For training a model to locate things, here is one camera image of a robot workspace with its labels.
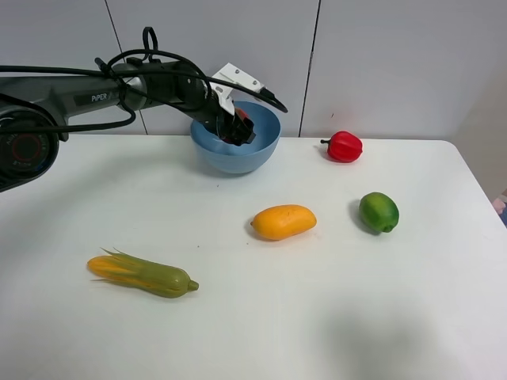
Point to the green lime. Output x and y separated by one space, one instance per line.
379 212

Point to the red pomegranate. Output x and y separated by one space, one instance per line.
235 130

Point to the blue bowl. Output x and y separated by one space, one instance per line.
242 159

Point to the corn cob with husk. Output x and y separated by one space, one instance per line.
124 270

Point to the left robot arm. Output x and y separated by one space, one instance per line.
38 113

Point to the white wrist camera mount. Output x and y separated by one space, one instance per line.
225 77

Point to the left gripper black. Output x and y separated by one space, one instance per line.
211 116

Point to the yellow mango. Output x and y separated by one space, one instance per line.
283 221

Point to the red bell pepper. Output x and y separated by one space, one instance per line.
343 147

